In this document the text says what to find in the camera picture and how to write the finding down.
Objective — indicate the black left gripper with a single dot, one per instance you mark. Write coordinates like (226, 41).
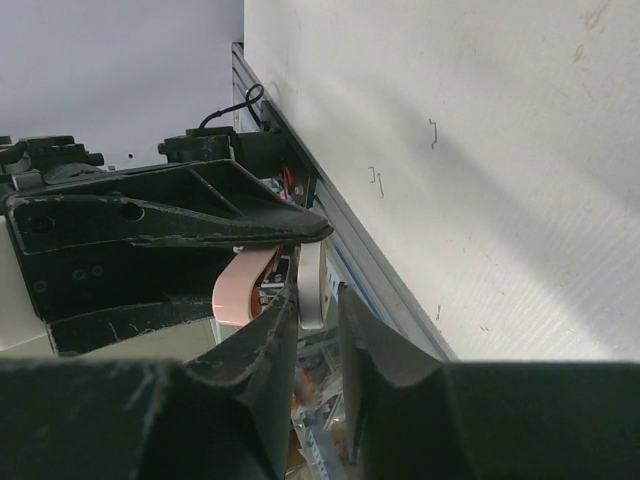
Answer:
(126, 254)

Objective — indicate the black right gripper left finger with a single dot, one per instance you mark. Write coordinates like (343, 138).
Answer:
(223, 415)

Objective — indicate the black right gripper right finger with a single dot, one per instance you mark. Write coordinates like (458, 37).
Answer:
(412, 416)

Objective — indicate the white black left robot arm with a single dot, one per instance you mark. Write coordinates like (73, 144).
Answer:
(31, 163)

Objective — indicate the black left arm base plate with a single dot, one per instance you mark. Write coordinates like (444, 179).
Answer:
(274, 152)

